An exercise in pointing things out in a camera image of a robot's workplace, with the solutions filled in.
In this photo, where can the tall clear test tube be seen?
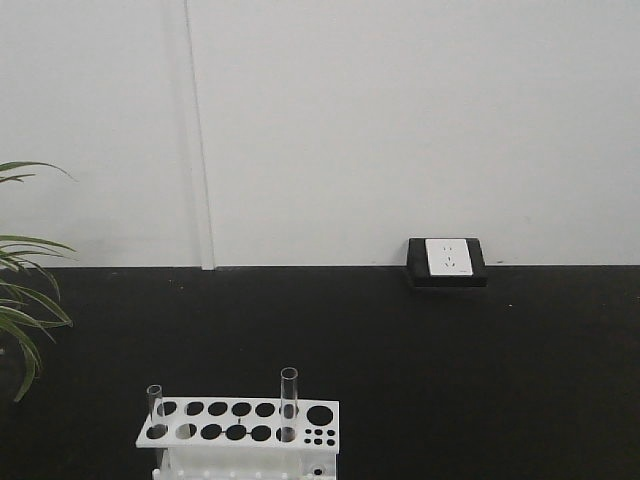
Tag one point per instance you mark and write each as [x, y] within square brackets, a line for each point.
[289, 403]

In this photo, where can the short clear test tube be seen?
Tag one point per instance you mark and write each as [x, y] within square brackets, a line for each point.
[154, 410]

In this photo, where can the white test tube rack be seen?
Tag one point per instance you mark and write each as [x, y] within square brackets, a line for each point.
[242, 438]

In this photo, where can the green potted plant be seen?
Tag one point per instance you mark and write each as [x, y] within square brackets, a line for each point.
[23, 307]

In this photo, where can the black white wall socket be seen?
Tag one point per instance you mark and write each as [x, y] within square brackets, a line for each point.
[445, 263]

